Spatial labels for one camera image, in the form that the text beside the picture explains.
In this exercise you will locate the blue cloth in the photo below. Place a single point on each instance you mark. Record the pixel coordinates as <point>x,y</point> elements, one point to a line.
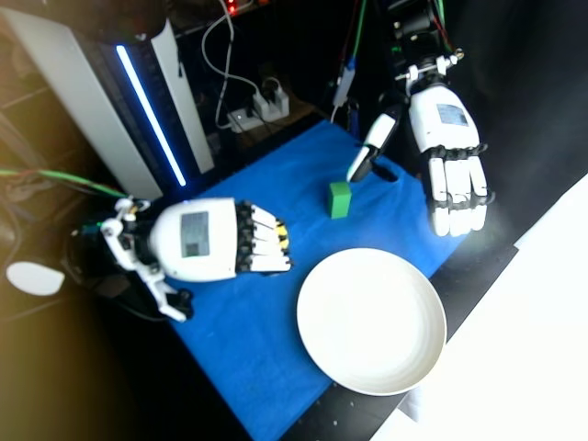
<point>248,340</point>

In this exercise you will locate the white round plate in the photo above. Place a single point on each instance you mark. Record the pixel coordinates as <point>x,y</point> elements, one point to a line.
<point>372,321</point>

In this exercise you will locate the black device with red lights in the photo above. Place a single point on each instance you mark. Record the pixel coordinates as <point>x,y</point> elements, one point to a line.
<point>235,6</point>

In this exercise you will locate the white adapter with blue plug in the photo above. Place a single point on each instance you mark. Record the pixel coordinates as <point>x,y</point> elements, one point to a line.
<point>344,82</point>

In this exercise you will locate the white backdrop sheet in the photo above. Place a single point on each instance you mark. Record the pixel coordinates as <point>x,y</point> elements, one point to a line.
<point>514,344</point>

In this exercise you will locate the white power strip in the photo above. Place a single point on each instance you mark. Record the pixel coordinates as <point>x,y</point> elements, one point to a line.
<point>243,119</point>

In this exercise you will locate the green cube block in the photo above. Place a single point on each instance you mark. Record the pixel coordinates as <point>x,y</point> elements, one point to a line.
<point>340,200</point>

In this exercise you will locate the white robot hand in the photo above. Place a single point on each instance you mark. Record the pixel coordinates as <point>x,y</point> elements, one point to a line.
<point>193,243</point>
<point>441,119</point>

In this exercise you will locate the white column with blue light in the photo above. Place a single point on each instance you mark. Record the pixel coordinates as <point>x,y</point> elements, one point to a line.
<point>92,92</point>

